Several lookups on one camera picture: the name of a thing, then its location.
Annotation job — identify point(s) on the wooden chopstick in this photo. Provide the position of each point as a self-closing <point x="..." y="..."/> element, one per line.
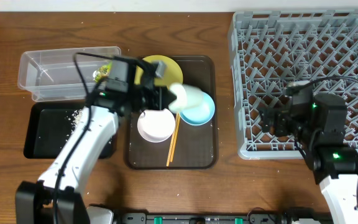
<point x="178" y="118"/>
<point x="173" y="138"/>

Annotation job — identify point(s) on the pile of rice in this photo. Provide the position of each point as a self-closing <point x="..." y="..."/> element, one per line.
<point x="75" y="118"/>

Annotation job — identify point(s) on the pink bowl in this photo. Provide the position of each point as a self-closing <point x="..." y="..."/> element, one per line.
<point x="156" y="125"/>

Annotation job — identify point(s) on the green orange snack wrapper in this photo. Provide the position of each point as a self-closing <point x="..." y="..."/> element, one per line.
<point x="102" y="71"/>

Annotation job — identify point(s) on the yellow plate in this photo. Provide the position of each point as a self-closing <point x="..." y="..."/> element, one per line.
<point x="173" y="72"/>

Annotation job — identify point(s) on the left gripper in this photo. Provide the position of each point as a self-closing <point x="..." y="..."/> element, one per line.
<point x="159" y="94"/>

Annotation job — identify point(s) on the dark brown serving tray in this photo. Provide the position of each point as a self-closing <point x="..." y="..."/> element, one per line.
<point x="196" y="146"/>

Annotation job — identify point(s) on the white green cup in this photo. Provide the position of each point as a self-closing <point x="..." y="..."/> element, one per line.
<point x="187" y="97"/>

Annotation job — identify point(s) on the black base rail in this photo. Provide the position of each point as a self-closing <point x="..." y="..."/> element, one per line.
<point x="258" y="217"/>

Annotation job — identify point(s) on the black waste tray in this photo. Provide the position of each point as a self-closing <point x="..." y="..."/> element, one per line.
<point x="49" y="128"/>

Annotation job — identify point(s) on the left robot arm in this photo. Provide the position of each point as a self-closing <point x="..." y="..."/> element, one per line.
<point x="57" y="196"/>

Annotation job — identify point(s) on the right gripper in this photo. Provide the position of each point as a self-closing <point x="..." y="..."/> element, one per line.
<point x="270" y="121"/>

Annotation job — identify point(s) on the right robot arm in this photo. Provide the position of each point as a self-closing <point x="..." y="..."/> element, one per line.
<point x="317" y="123"/>

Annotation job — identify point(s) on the clear plastic bin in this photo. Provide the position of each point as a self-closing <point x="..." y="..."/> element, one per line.
<point x="51" y="75"/>

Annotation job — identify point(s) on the grey dishwasher rack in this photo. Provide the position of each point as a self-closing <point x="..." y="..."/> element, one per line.
<point x="269" y="49"/>

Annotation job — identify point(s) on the blue bowl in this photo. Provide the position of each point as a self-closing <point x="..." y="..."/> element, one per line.
<point x="201" y="114"/>

